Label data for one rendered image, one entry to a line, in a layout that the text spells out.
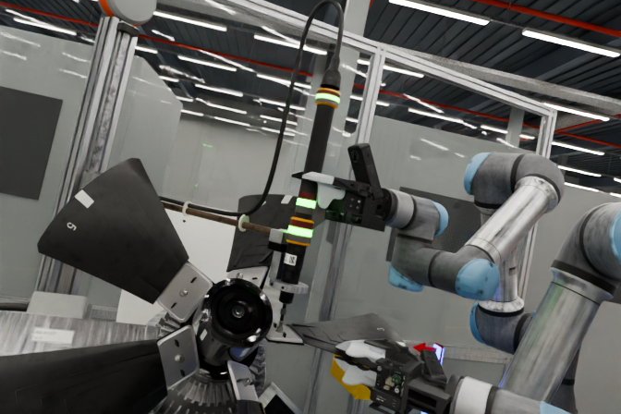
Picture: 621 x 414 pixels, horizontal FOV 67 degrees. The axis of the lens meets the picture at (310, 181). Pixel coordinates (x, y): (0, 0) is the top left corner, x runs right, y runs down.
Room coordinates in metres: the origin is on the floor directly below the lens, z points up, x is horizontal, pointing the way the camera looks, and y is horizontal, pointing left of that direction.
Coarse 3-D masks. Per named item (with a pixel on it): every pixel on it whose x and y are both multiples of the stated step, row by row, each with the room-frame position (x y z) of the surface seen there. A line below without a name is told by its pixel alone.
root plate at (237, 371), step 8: (232, 368) 0.75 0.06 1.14; (240, 368) 0.79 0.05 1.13; (248, 368) 0.82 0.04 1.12; (232, 376) 0.74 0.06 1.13; (240, 376) 0.77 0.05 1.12; (248, 376) 0.81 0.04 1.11; (240, 384) 0.75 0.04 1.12; (240, 392) 0.74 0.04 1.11; (248, 392) 0.77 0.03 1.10; (256, 400) 0.79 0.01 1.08
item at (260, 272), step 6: (234, 270) 0.91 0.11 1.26; (240, 270) 0.91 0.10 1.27; (246, 270) 0.90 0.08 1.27; (252, 270) 0.89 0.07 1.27; (258, 270) 0.88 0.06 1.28; (264, 270) 0.87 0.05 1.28; (228, 276) 0.91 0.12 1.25; (234, 276) 0.90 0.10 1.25; (246, 276) 0.88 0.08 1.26; (252, 276) 0.87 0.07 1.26; (258, 276) 0.87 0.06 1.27; (252, 282) 0.86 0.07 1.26; (258, 282) 0.85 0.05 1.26
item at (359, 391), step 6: (336, 366) 1.28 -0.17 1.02; (336, 372) 1.27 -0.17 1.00; (342, 372) 1.25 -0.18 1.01; (336, 378) 1.27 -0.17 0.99; (342, 384) 1.23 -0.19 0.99; (360, 384) 1.16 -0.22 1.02; (348, 390) 1.20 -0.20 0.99; (354, 390) 1.17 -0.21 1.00; (360, 390) 1.16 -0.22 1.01; (366, 390) 1.17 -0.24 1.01; (354, 396) 1.17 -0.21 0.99; (360, 396) 1.17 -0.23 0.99; (366, 396) 1.17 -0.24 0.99
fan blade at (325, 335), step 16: (336, 320) 0.97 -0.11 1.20; (352, 320) 0.98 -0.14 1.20; (368, 320) 0.99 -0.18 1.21; (304, 336) 0.83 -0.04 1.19; (320, 336) 0.85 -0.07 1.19; (336, 336) 0.87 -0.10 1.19; (352, 336) 0.89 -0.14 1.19; (368, 336) 0.91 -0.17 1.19; (384, 336) 0.93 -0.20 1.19; (336, 352) 0.81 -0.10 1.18
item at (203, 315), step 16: (224, 288) 0.78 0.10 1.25; (240, 288) 0.80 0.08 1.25; (256, 288) 0.80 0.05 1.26; (208, 304) 0.75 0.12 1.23; (224, 304) 0.77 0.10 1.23; (240, 304) 0.79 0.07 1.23; (256, 304) 0.80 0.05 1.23; (192, 320) 0.80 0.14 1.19; (208, 320) 0.74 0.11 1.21; (224, 320) 0.75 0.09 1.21; (240, 320) 0.77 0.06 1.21; (256, 320) 0.77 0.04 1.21; (272, 320) 0.78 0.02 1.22; (208, 336) 0.74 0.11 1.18; (224, 336) 0.73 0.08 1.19; (240, 336) 0.75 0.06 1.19; (256, 336) 0.75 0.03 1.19; (208, 352) 0.77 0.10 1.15; (224, 352) 0.75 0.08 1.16; (240, 352) 0.75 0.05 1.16; (256, 352) 0.86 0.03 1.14; (208, 368) 0.81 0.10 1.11; (224, 368) 0.82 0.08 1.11
